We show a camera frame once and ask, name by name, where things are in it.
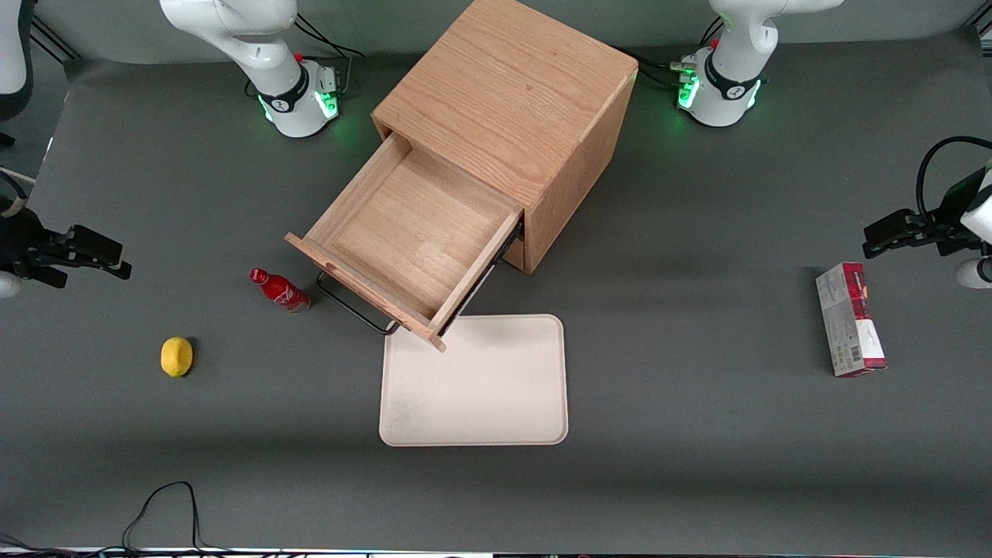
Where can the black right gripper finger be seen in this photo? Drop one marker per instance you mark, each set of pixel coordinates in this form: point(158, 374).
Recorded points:
point(116, 271)
point(94, 245)

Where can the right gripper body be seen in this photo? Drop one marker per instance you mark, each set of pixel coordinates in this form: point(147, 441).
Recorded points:
point(23, 246)

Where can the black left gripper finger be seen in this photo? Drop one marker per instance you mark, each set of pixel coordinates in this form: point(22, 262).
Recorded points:
point(899, 225)
point(891, 246)

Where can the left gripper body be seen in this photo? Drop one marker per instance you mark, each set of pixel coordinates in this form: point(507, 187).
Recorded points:
point(947, 229)

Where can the wooden drawer with inside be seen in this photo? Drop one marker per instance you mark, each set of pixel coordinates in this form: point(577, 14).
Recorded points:
point(411, 225)

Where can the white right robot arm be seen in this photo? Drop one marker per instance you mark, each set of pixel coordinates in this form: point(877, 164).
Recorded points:
point(263, 54)

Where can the wooden drawer front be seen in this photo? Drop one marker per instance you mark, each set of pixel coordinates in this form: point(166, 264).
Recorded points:
point(516, 258)

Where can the wooden drawer cabinet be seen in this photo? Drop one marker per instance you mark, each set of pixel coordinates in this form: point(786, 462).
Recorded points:
point(511, 85)

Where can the grey and red carton box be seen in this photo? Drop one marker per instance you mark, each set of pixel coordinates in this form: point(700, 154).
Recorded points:
point(849, 325)

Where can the yellow lemon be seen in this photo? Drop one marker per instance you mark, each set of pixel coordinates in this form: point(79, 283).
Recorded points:
point(177, 357)

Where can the red cola bottle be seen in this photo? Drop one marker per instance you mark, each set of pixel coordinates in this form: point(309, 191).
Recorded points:
point(280, 291)

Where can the beige rectangular tray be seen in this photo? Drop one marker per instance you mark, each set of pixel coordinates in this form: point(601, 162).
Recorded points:
point(480, 387)

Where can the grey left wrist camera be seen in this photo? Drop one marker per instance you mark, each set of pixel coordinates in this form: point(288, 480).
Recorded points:
point(975, 273)

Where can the black aluminium frame rail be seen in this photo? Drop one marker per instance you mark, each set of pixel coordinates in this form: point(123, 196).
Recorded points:
point(54, 43)

